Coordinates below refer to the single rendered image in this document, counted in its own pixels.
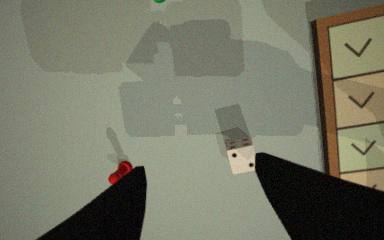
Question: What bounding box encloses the white die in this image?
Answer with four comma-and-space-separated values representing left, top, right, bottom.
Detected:
227, 137, 256, 175

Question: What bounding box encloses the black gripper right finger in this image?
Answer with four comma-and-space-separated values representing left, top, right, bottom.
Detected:
255, 152, 384, 240

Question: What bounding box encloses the brown wooden board frame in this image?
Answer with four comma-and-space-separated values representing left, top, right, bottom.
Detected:
310, 4, 384, 178

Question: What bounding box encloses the red pawn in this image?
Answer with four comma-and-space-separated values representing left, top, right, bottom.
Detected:
109, 161, 132, 184

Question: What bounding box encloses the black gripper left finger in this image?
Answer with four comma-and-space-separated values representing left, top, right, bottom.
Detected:
37, 166, 147, 240

